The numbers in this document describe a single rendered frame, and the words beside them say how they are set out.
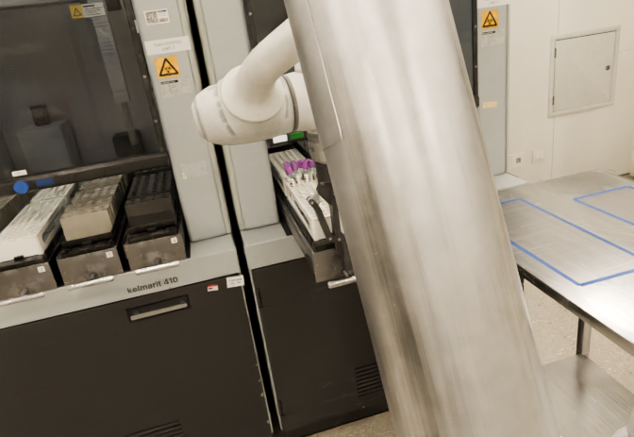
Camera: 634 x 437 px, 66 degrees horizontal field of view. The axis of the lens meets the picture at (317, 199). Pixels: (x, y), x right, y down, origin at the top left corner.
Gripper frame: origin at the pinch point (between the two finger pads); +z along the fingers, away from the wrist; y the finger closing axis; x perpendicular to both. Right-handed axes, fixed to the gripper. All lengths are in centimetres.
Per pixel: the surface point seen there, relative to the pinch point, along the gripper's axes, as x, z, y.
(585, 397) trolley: 7, 52, -56
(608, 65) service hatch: -147, 0, -206
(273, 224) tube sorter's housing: -37.6, 5.8, 9.7
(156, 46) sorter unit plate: -37, -44, 29
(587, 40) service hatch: -148, -16, -191
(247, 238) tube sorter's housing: -32.8, 6.3, 17.5
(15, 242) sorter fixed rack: -32, -6, 70
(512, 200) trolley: -1.5, -2.2, -40.4
